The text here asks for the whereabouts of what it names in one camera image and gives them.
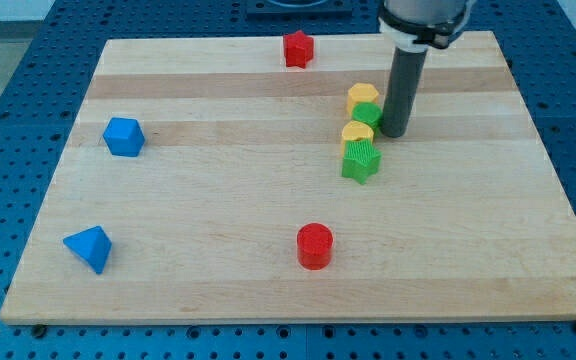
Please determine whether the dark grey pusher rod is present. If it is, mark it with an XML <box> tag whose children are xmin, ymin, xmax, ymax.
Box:
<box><xmin>381</xmin><ymin>48</ymin><xmax>427</xmax><ymax>138</ymax></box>

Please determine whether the yellow hexagon block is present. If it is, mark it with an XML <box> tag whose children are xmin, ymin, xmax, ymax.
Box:
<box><xmin>346</xmin><ymin>83</ymin><xmax>379</xmax><ymax>115</ymax></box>

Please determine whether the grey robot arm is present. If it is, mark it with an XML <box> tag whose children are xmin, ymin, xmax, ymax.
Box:
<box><xmin>378</xmin><ymin>0</ymin><xmax>475</xmax><ymax>138</ymax></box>

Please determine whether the green cylinder block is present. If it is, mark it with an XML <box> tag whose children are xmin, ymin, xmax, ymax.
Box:
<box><xmin>351</xmin><ymin>102</ymin><xmax>383</xmax><ymax>131</ymax></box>

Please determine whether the yellow rounded block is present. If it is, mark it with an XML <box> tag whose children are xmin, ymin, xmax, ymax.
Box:
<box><xmin>341</xmin><ymin>120</ymin><xmax>374</xmax><ymax>155</ymax></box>

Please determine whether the green star block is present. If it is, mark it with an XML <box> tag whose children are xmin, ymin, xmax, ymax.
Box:
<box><xmin>341</xmin><ymin>139</ymin><xmax>382</xmax><ymax>184</ymax></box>

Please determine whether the red star block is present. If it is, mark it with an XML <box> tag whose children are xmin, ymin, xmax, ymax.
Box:
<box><xmin>283</xmin><ymin>30</ymin><xmax>314</xmax><ymax>69</ymax></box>

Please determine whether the red cylinder block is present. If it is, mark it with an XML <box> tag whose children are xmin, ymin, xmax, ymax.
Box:
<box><xmin>296</xmin><ymin>223</ymin><xmax>334</xmax><ymax>270</ymax></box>

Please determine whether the wooden board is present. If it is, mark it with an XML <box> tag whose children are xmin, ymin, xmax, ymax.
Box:
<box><xmin>0</xmin><ymin>31</ymin><xmax>576</xmax><ymax>325</ymax></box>

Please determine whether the blue cube block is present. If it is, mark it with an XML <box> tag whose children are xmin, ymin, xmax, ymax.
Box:
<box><xmin>103</xmin><ymin>117</ymin><xmax>145</xmax><ymax>157</ymax></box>

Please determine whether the blue pyramid block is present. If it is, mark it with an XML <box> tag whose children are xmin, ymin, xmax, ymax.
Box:
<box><xmin>63</xmin><ymin>226</ymin><xmax>112</xmax><ymax>275</ymax></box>

